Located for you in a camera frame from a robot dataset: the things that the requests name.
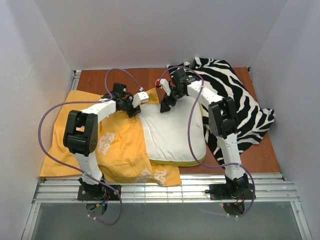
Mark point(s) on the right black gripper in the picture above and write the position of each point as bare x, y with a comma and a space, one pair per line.
169, 99

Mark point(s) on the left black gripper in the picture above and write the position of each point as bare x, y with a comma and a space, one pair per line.
132, 110

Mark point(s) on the white pillow yellow edge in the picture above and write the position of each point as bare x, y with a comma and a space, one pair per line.
166, 134

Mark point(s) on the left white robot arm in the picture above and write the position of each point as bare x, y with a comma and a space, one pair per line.
81, 132

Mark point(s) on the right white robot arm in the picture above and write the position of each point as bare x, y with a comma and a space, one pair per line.
223, 124

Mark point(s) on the zebra striped blanket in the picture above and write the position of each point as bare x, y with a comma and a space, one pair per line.
220, 77

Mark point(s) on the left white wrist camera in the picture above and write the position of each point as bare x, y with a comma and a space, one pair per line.
139, 98

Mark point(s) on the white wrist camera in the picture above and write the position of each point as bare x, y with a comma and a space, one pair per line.
139, 98
162, 83

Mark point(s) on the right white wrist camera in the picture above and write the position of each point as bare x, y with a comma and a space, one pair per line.
162, 83

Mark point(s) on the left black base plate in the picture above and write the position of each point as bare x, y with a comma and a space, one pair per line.
101, 194

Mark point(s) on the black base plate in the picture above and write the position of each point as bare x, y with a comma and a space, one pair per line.
223, 192
101, 194

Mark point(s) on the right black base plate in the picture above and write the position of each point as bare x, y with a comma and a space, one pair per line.
223, 192

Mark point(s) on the aluminium rail frame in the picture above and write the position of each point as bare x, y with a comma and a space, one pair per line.
181, 212

